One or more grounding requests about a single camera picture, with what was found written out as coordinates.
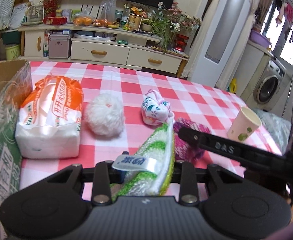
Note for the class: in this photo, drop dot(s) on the grey storage box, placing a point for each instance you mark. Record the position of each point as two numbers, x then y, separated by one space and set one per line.
59 46

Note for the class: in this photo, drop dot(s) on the white paper cup green print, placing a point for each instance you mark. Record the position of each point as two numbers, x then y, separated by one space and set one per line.
245 123

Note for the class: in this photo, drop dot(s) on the red lantern ornament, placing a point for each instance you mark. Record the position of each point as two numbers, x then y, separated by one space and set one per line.
180 42

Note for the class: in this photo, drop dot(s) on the green waste bin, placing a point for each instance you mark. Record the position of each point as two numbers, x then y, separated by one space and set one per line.
12 52

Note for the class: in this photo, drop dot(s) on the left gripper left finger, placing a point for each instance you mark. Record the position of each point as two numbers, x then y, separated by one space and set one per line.
104 176

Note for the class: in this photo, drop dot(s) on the white standing air conditioner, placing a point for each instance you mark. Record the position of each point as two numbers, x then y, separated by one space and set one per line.
210 60

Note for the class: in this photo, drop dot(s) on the cardboard box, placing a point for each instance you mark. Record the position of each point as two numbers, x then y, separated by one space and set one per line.
15 85

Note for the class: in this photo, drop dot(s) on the pink white checkered tablecloth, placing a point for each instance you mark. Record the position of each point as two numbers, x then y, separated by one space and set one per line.
211 107

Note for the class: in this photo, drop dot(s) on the potted flower plant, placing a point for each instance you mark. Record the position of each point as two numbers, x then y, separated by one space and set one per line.
168 22

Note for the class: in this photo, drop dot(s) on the wooden framed picture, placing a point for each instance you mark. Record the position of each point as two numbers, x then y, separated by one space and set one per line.
134 21

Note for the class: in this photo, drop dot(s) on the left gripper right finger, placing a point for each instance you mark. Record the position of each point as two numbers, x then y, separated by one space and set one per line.
185 174

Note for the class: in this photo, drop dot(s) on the green white striped cloth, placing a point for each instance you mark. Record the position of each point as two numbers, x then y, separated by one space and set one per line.
148 172

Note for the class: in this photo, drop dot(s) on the white fluffy plush ball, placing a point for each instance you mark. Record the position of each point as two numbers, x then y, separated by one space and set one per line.
104 115

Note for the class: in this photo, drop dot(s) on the washing machine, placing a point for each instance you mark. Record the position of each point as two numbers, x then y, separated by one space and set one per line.
271 84

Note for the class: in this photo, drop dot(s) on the yellow detergent bottle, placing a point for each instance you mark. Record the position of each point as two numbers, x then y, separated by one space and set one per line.
232 86

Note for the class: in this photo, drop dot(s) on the orange white tissue package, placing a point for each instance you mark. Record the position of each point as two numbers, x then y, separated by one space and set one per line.
49 121

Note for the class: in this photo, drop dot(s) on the red gift box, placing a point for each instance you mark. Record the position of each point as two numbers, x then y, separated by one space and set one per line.
56 20

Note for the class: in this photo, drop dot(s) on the white floral cloth pouch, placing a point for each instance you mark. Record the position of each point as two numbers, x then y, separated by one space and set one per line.
155 110

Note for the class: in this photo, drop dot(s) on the plastic bag of oranges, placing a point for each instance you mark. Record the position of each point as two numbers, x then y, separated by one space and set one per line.
105 17

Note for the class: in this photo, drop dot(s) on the cream tv cabinet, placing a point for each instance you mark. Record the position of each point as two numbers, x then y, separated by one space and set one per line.
116 47

